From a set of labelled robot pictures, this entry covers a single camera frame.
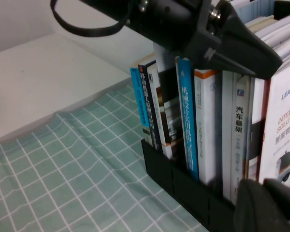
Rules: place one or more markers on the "dark photo cover magazine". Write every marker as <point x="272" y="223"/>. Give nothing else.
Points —
<point x="171" y="116"/>

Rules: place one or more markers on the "red and white brochure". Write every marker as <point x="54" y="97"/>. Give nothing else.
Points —
<point x="282" y="125"/>

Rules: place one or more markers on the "light blue thin booklet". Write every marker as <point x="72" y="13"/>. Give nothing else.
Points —
<point x="256" y="7"/>

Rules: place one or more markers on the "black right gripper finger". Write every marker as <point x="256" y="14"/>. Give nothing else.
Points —
<point x="244" y="46"/>
<point x="263" y="210"/>
<point x="222" y="60"/>

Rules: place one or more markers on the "thick white orange band book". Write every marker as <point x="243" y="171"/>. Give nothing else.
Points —
<point x="207" y="125"/>

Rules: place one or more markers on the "white book blue logo spine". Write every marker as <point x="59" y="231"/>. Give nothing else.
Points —
<point x="240" y="135"/>

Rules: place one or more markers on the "tall plain white book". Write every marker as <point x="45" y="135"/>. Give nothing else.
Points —
<point x="228" y="133"/>

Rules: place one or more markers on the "green white checked tablecloth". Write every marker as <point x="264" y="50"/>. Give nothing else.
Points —
<point x="62" y="181"/>

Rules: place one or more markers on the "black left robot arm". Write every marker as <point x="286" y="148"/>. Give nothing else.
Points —
<point x="164" y="17"/>

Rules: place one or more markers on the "cyan spine book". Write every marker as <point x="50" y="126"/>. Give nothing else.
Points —
<point x="141" y="101"/>

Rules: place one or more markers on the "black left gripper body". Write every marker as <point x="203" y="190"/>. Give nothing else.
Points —
<point x="200" y="41"/>

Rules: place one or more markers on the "black plastic book holder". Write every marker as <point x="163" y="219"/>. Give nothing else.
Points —
<point x="183" y="193"/>

